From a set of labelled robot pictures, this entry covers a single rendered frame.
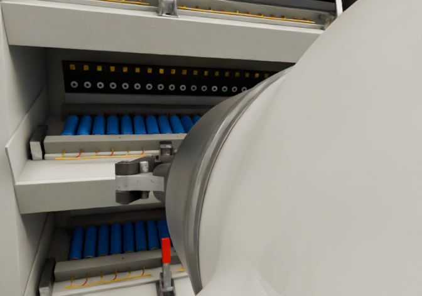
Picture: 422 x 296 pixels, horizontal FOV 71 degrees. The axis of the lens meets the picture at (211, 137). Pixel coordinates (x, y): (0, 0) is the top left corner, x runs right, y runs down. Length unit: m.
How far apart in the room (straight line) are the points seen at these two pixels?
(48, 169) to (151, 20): 0.23
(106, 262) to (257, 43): 0.40
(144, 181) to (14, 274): 0.30
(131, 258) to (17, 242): 0.17
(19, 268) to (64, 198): 0.10
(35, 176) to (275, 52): 0.36
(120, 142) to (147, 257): 0.19
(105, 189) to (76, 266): 0.15
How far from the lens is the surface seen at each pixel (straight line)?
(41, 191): 0.41
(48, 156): 0.44
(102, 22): 0.39
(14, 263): 0.45
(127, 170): 0.19
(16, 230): 0.43
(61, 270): 0.52
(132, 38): 0.40
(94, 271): 0.52
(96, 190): 0.40
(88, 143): 0.43
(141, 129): 0.47
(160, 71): 0.54
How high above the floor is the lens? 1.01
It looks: 8 degrees down
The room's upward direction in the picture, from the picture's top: 1 degrees clockwise
